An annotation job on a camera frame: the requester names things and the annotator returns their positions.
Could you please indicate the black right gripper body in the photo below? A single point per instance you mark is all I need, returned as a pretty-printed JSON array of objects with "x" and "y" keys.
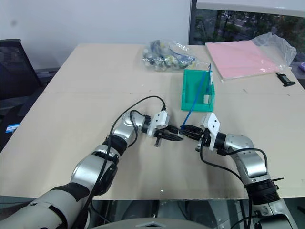
[{"x": 204, "y": 138}]

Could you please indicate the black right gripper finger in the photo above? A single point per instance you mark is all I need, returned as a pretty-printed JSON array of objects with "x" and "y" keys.
[
  {"x": 193, "y": 128},
  {"x": 192, "y": 136}
]

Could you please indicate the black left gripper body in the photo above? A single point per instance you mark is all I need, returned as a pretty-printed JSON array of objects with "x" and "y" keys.
[{"x": 157, "y": 139}]

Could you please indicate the small white coupler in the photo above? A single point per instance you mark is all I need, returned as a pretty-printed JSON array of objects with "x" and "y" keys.
[{"x": 181, "y": 135}]

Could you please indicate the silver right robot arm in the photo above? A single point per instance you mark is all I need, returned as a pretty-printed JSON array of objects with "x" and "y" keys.
[{"x": 250, "y": 162}]

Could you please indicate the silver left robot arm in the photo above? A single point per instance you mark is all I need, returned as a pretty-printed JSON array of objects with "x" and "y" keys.
[{"x": 90, "y": 167}]

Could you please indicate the green plastic bin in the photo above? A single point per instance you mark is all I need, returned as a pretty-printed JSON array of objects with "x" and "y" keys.
[{"x": 190, "y": 95}]

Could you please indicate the pink flat board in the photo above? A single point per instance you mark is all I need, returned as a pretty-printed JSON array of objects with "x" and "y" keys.
[{"x": 238, "y": 59}]

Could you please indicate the grey rounded robot torso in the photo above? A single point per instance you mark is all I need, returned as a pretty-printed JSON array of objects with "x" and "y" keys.
[{"x": 155, "y": 224}]

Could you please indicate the small black tool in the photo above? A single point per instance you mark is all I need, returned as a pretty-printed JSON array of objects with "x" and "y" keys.
[{"x": 286, "y": 81}]

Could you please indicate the empty clear plastic bag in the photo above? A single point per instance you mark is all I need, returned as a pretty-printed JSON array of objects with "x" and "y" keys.
[{"x": 283, "y": 50}]

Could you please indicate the purple object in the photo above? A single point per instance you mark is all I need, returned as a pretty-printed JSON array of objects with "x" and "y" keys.
[{"x": 302, "y": 66}]

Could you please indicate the blue white card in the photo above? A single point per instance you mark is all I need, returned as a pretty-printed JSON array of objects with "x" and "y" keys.
[{"x": 12, "y": 128}]

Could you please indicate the black office chair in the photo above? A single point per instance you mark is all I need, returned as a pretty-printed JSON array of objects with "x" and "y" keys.
[{"x": 14, "y": 62}]

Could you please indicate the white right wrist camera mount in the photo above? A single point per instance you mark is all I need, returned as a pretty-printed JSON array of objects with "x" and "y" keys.
[{"x": 212, "y": 125}]

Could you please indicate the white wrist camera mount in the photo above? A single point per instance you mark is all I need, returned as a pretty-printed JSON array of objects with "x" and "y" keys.
[
  {"x": 159, "y": 119},
  {"x": 212, "y": 125}
]

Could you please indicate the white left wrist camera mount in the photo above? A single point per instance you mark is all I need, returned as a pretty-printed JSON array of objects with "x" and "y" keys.
[{"x": 159, "y": 119}]

